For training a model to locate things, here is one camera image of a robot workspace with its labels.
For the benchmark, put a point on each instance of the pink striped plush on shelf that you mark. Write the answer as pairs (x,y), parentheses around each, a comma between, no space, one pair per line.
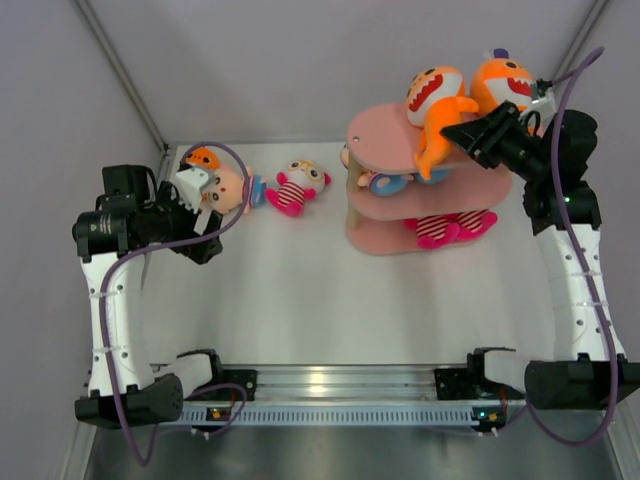
(433,232)

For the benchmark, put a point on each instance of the blue doll plush on shelf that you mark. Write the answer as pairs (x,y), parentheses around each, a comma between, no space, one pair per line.
(386,185)

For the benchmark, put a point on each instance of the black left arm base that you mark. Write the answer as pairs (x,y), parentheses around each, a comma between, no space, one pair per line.
(246,378)

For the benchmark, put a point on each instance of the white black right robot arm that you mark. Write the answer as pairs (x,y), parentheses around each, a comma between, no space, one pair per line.
(588,367)

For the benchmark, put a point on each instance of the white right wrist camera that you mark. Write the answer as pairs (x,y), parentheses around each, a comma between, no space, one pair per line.
(543,99)

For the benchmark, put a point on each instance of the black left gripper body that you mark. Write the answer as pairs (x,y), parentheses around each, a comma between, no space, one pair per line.
(172,220)

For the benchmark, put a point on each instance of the aluminium mounting rail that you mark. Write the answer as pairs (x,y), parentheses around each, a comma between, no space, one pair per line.
(297,384)

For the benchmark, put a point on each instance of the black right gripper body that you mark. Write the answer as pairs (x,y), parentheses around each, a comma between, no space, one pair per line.
(519,151)

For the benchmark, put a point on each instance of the pink three-tier shelf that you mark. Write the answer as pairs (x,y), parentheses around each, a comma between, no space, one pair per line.
(381,139)

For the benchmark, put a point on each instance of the white slotted cable duct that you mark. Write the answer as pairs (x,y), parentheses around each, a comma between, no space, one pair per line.
(439,415)

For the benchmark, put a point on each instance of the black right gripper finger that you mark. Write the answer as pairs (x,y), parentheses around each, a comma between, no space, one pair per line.
(475,139)
(506,112)

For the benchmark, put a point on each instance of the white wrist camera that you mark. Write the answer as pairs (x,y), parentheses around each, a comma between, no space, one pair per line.
(543,99)
(191,184)

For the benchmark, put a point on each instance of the orange shark plush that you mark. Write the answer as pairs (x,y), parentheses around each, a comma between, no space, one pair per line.
(201,157)
(501,78)
(435,100)

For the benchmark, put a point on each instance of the doll plush striped shirt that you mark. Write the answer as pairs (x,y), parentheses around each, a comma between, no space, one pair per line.
(230,188)

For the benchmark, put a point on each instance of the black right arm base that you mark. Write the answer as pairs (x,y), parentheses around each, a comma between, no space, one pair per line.
(455,384)

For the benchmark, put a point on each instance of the white pink glasses plush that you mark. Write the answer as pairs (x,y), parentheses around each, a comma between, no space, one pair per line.
(301,181)

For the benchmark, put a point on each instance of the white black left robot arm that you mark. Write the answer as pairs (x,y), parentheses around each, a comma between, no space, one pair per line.
(134,212)

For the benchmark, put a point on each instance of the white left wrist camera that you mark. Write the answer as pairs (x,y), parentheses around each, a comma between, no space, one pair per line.
(191,184)

